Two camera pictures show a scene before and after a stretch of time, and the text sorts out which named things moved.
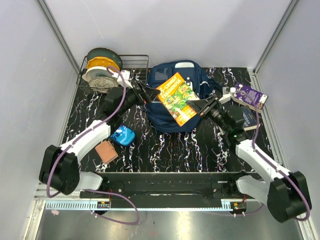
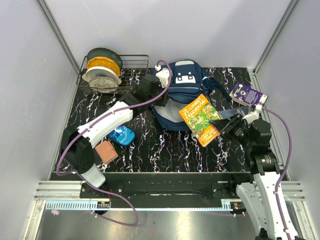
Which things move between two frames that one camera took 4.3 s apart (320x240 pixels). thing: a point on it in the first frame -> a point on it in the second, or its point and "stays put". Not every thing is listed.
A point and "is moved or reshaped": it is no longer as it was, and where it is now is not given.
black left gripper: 141,95 -> 165,97
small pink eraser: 55,212 stays put
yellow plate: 99,61 stays put
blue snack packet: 123,135 stays put
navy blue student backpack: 196,76 is moved or reshaped
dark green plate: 105,52 stays put
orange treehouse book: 176,93 -> 198,114
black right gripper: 205,106 -> 226,126
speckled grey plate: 101,84 stays put
